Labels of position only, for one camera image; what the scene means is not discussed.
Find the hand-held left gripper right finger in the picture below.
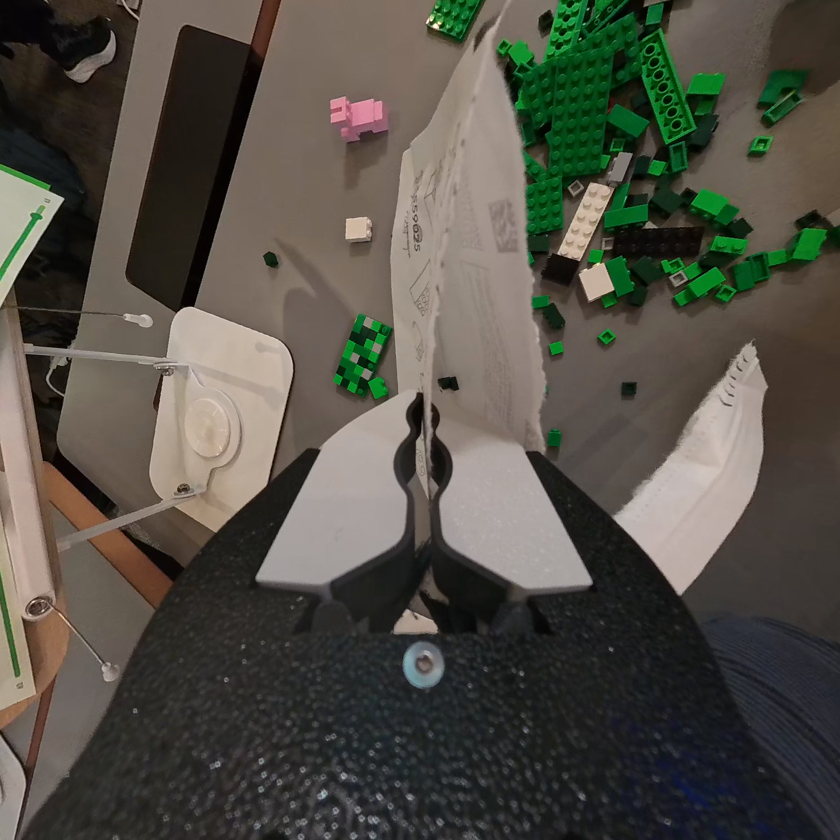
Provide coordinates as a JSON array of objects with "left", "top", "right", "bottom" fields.
[{"left": 430, "top": 410, "right": 593, "bottom": 601}]

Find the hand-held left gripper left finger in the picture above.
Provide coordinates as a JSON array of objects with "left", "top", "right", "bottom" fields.
[{"left": 255, "top": 392, "right": 424, "bottom": 601}]

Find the white printed paper bag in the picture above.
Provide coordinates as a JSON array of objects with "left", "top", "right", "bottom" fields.
[{"left": 390, "top": 0, "right": 547, "bottom": 500}]

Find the green holed beam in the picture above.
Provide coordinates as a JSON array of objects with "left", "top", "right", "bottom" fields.
[{"left": 640, "top": 29, "right": 697, "bottom": 145}]

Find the green pixel pattern panel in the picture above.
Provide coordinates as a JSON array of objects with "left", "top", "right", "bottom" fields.
[{"left": 333, "top": 314, "right": 393, "bottom": 395}]

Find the torn white paper strip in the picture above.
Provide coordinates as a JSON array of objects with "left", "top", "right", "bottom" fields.
[{"left": 617, "top": 341, "right": 769, "bottom": 595}]

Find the adjacent wood-edged table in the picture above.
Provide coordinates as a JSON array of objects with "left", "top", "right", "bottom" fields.
[{"left": 0, "top": 459, "right": 173, "bottom": 840}]

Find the long white brick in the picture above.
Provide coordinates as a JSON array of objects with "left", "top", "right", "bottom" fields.
[{"left": 558, "top": 184, "right": 616, "bottom": 263}]

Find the long black plate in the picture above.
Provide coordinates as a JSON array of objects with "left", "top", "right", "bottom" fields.
[{"left": 613, "top": 226, "right": 704, "bottom": 259}]

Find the green studded baseplate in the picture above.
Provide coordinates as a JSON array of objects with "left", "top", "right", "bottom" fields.
[
  {"left": 515, "top": 62, "right": 559, "bottom": 129},
  {"left": 548, "top": 49, "right": 618, "bottom": 179},
  {"left": 427, "top": 0, "right": 488, "bottom": 43},
  {"left": 525, "top": 176, "right": 565, "bottom": 236}
]

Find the person's dark blue clothing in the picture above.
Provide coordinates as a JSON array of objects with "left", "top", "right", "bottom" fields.
[{"left": 696, "top": 613, "right": 840, "bottom": 840}]

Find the pink toy brick pig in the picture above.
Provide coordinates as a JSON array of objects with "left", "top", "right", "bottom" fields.
[{"left": 330, "top": 96, "right": 388, "bottom": 142}]

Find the pile of green toy bricks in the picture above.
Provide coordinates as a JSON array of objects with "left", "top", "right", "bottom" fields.
[{"left": 495, "top": 0, "right": 840, "bottom": 401}]

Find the open instruction booklet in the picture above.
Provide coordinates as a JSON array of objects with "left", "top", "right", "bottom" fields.
[{"left": 0, "top": 164, "right": 65, "bottom": 713}]

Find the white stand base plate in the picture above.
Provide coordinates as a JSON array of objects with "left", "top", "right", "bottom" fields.
[{"left": 13, "top": 305, "right": 294, "bottom": 555}]

